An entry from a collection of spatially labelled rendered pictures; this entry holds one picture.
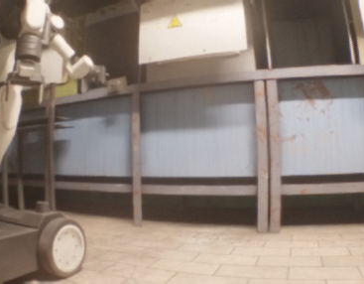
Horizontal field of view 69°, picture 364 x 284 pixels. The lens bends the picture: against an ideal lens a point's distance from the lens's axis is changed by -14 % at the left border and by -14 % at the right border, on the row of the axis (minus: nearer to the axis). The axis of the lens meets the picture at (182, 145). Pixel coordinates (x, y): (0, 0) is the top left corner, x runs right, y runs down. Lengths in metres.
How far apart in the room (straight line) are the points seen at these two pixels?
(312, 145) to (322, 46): 0.94
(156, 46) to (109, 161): 0.79
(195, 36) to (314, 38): 1.02
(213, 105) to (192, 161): 0.33
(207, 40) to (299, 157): 0.77
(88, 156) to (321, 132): 1.46
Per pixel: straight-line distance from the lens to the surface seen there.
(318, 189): 1.63
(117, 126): 1.96
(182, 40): 1.67
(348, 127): 1.66
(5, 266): 0.95
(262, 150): 1.58
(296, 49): 2.31
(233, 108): 1.68
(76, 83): 2.20
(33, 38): 1.00
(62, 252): 1.04
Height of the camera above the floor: 0.38
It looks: 3 degrees up
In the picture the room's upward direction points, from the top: 1 degrees counter-clockwise
